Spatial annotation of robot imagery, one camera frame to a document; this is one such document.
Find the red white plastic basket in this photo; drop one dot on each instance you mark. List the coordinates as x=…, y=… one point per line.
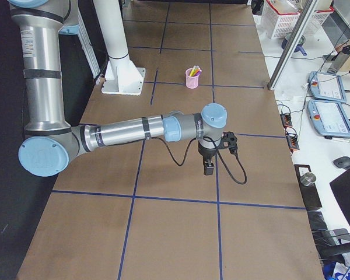
x=279, y=17

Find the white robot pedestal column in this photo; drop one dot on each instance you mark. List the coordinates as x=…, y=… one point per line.
x=122, y=76

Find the aluminium frame post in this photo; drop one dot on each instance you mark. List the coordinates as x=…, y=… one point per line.
x=297, y=32

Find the black computer mouse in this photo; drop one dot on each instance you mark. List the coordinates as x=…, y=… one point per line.
x=342, y=162

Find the teach pendant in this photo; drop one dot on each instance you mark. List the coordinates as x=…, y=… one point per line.
x=326, y=86
x=329, y=118

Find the pink mesh pen holder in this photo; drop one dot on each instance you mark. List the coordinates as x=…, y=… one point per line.
x=191, y=82

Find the upper teach pendant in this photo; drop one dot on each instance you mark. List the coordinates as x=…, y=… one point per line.
x=326, y=86

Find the grey water bottle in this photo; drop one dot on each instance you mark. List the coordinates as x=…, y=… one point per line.
x=339, y=61

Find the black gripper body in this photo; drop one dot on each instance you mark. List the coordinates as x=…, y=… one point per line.
x=206, y=153

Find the lower teach pendant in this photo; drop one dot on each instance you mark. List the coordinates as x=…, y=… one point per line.
x=329, y=118

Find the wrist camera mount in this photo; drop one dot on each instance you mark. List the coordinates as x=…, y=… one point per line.
x=229, y=141

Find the metal cup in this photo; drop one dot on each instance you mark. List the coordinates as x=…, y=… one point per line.
x=307, y=179

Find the black power strip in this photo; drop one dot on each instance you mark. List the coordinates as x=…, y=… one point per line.
x=291, y=134

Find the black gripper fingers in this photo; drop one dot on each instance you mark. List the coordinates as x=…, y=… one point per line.
x=208, y=167

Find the yellow highlighter pen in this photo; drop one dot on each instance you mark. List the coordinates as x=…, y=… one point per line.
x=193, y=70

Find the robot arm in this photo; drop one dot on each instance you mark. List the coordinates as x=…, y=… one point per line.
x=51, y=143

